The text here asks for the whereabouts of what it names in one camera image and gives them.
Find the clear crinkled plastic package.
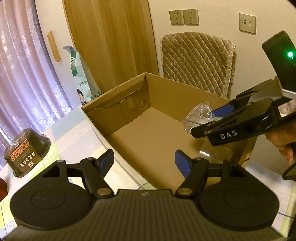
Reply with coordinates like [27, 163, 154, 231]
[181, 101, 222, 133]

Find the person right hand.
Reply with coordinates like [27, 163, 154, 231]
[265, 122, 295, 164]

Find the checked tablecloth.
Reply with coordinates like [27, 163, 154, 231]
[1, 108, 295, 238]

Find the quilted beige chair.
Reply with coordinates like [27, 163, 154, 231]
[161, 32, 236, 98]

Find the brown cardboard box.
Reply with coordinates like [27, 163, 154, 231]
[82, 73, 256, 191]

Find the black instant noodle bowl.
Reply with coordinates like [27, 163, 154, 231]
[4, 128, 51, 178]

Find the green white snack bag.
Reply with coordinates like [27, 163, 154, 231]
[63, 45, 102, 105]

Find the dark red paper bag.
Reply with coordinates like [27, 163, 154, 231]
[0, 178, 8, 201]

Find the purple curtain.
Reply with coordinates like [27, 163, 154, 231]
[1, 1, 72, 167]

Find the wooden door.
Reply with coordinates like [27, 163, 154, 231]
[63, 1, 159, 92]

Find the single wall outlet plate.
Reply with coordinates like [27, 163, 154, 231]
[239, 13, 256, 35]

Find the double wall socket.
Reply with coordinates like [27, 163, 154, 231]
[169, 9, 199, 26]

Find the wooden wall hanging strip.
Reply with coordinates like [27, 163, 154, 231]
[47, 31, 62, 64]

